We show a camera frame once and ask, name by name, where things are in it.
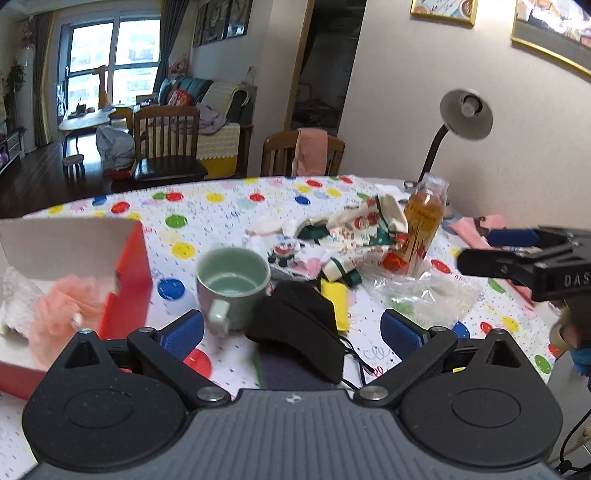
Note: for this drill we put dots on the red basin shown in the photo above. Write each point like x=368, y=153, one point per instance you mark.
x=119, y=172

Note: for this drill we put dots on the purple cloth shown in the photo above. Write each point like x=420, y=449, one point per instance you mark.
x=211, y=119

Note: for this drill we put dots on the wooden chair black seat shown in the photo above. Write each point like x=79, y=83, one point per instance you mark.
x=168, y=152

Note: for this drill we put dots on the white tower air conditioner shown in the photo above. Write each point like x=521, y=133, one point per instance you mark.
x=27, y=97

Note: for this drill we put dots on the small wooden chair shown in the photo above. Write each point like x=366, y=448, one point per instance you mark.
x=122, y=120

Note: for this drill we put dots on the dark framed wall pictures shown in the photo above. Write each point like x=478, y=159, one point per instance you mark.
x=224, y=21

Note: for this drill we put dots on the pink towel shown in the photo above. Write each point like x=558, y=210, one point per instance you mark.
x=310, y=150

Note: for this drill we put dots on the grey desk lamp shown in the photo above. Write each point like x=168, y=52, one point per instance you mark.
x=464, y=113

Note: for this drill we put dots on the grey plastic bag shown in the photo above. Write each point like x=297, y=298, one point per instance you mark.
x=115, y=145

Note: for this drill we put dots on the red cardboard box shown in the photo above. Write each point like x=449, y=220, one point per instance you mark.
x=131, y=277

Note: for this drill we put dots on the low white round table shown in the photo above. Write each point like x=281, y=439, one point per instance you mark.
x=85, y=121

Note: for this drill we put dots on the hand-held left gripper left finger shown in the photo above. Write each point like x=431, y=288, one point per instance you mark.
x=184, y=333

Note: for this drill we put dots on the green potted plant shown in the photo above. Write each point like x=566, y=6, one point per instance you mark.
x=14, y=76

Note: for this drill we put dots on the large gold framed picture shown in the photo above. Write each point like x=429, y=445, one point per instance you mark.
x=554, y=32

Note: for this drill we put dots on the wooden giraffe stand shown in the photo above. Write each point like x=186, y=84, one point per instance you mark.
x=100, y=85

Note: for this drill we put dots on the person's right hand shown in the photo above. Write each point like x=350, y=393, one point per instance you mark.
x=582, y=360

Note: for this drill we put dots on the red printed cushion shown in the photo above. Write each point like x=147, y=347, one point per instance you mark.
x=180, y=98

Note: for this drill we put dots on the white sock green trim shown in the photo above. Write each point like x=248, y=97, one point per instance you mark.
x=339, y=272

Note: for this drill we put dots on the green ceramic cup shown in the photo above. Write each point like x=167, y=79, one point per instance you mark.
x=231, y=286

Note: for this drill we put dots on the yellow cloth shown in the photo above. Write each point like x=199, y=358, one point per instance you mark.
x=336, y=300

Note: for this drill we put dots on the small white stool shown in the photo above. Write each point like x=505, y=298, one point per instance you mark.
x=74, y=162

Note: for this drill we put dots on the small gold framed picture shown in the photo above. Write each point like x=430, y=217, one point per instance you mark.
x=443, y=9

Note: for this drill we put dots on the low tv cabinet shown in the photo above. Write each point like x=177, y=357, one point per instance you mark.
x=11, y=147

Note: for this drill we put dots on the black face mask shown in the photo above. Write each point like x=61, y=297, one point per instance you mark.
x=295, y=318

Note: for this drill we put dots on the white pink printed pouch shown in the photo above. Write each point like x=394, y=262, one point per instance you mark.
x=295, y=261

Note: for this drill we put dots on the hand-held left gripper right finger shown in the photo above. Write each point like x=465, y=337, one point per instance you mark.
x=402, y=336

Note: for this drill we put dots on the brown curtain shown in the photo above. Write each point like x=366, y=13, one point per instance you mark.
x=45, y=78

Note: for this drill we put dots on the sofa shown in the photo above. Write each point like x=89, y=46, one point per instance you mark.
x=221, y=143

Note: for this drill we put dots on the plush doll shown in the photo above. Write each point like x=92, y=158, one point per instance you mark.
x=179, y=68

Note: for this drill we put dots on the pink cloth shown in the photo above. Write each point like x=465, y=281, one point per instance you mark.
x=471, y=228

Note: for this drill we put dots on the grey curtain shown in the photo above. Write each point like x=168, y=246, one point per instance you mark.
x=170, y=41

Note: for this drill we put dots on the pink mesh bath pouf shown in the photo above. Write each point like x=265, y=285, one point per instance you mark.
x=69, y=309

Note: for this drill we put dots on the clear bubble wrap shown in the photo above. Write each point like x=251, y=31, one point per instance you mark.
x=425, y=295

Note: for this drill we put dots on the window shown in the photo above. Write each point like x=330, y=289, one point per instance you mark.
x=115, y=60

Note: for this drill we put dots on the dark grey cloth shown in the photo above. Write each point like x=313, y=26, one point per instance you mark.
x=286, y=374

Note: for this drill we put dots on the cream knit blanket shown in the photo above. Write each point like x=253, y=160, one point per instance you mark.
x=226, y=99

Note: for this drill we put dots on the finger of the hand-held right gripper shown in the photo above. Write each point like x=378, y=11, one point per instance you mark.
x=485, y=263
x=512, y=237

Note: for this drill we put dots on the teal sofa cushion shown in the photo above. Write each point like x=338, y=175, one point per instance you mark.
x=196, y=87

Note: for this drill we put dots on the white fluffy cloth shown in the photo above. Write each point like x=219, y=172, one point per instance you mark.
x=18, y=300

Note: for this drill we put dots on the wooden dining chair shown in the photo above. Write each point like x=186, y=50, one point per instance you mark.
x=277, y=154

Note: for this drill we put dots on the amber tea bottle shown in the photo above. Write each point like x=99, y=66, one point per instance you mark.
x=422, y=226

